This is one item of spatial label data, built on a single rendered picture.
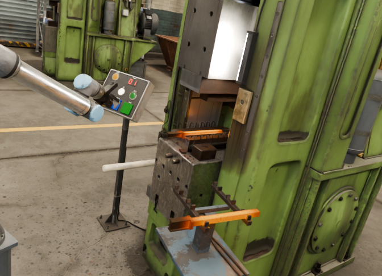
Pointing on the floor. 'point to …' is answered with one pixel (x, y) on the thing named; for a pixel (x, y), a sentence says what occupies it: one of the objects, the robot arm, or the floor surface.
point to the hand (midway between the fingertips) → (118, 101)
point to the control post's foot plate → (106, 220)
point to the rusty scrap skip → (168, 49)
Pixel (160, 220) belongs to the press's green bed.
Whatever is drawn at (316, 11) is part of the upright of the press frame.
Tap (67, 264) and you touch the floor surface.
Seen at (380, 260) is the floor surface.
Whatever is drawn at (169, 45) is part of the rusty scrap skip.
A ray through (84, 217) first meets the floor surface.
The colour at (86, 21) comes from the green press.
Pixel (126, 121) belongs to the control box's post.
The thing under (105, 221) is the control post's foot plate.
